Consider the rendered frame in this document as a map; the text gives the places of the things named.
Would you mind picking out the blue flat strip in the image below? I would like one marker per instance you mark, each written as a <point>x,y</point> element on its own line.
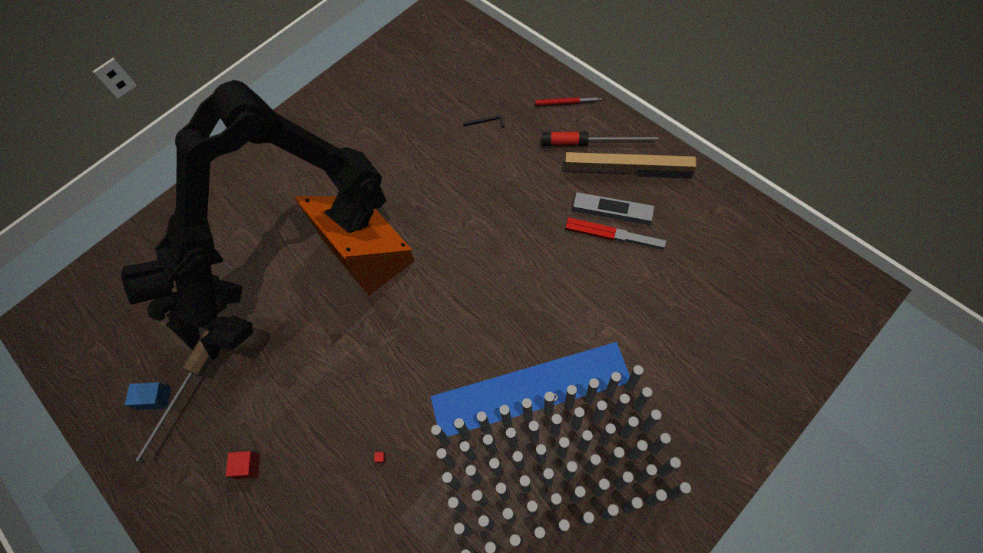
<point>530,383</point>

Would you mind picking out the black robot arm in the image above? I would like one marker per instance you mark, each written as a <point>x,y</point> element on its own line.
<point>247,118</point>

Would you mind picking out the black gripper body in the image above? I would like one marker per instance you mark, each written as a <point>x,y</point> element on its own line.
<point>201,311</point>

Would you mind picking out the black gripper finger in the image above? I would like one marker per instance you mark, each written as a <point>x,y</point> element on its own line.
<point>210,346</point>
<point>187,332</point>

